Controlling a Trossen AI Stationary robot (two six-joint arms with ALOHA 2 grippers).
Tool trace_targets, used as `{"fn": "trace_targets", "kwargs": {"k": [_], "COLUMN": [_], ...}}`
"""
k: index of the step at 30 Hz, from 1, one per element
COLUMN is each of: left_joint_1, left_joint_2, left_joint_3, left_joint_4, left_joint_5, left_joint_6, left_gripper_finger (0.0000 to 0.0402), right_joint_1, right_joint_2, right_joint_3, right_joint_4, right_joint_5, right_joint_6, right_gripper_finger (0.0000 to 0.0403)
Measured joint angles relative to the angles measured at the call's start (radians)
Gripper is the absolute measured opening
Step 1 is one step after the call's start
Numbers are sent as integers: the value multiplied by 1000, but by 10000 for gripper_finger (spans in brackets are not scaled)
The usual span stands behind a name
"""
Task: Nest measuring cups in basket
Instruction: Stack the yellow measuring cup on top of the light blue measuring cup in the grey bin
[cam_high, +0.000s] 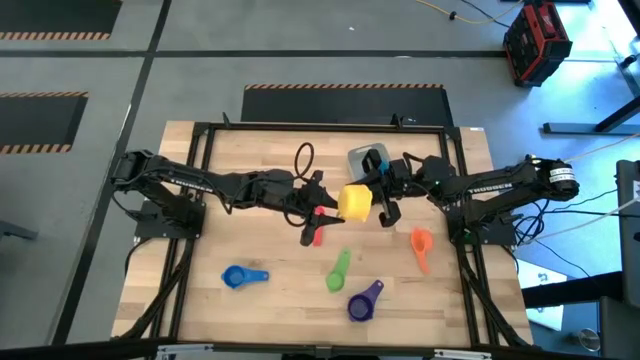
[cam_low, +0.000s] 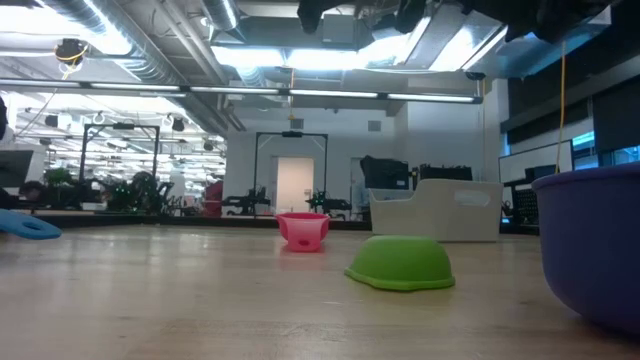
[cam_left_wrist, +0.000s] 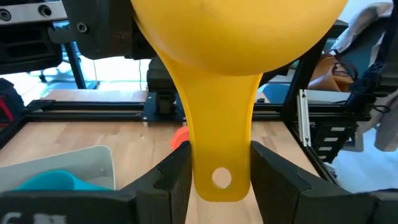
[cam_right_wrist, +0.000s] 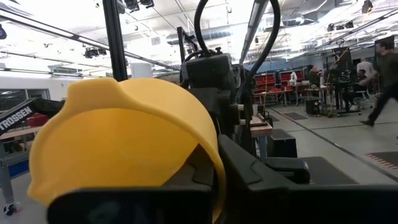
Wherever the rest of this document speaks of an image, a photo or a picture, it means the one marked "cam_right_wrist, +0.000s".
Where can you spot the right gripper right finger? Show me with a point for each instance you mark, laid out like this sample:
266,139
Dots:
255,193

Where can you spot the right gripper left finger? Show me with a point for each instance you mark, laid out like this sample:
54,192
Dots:
130,205

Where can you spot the yellow measuring cup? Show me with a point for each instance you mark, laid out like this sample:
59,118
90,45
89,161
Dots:
118,140

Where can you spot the black floor box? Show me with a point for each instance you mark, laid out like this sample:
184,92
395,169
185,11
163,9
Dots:
281,143

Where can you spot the black striped floor mat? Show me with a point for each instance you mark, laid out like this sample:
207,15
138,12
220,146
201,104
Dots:
295,116
332,172
385,158

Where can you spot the red storage shelving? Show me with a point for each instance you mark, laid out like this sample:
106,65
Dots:
267,82

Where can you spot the workbench with blue legs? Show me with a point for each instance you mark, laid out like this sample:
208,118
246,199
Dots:
12,161

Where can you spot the red box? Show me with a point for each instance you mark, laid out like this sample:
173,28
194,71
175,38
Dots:
37,119

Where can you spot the person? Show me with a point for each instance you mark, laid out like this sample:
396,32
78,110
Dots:
360,85
312,76
387,77
366,67

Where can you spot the long LED light bar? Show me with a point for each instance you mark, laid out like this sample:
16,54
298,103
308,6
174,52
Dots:
253,28

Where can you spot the black aluminium rig frame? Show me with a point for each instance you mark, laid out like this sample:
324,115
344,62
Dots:
115,40

